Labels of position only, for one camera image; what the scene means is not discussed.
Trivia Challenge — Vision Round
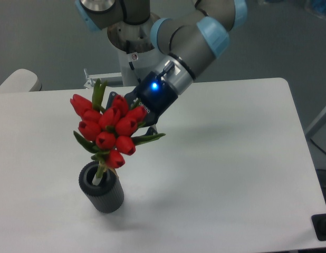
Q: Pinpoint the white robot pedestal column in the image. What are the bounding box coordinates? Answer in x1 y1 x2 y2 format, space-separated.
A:
107 13 167 86

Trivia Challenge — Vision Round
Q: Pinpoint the white metal base frame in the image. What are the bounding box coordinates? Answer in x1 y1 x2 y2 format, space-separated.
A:
83 69 123 89

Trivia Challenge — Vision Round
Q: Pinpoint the black cable on pedestal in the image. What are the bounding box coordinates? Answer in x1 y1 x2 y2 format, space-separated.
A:
125 40 145 86

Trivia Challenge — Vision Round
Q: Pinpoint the white chair armrest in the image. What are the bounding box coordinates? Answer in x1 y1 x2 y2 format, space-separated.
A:
0 69 42 94

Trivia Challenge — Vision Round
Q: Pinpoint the red tulip bouquet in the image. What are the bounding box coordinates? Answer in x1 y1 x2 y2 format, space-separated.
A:
70 80 164 186

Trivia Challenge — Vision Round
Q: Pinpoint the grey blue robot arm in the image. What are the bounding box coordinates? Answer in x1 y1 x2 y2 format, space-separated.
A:
75 1 247 135

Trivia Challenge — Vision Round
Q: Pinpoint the blue items top right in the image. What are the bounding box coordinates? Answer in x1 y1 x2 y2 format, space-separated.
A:
304 0 326 19

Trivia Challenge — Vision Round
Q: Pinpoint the black device at table edge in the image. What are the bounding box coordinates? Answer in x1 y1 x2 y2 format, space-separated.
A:
311 213 326 241

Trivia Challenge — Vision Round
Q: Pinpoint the white furniture at right edge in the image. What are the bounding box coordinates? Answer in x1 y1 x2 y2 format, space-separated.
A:
304 106 326 140

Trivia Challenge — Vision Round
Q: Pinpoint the dark grey ribbed vase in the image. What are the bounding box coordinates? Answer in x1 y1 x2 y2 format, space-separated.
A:
79 161 124 213

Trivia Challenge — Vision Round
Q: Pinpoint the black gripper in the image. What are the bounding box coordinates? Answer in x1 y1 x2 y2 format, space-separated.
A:
106 71 178 136

